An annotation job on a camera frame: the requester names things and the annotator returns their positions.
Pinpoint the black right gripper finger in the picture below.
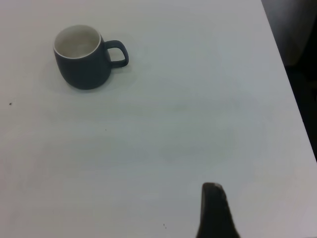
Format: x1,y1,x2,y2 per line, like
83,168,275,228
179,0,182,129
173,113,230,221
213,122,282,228
195,182,241,238

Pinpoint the dark blue-grey ceramic mug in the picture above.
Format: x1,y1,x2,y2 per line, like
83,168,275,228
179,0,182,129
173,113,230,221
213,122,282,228
53,24,129,90

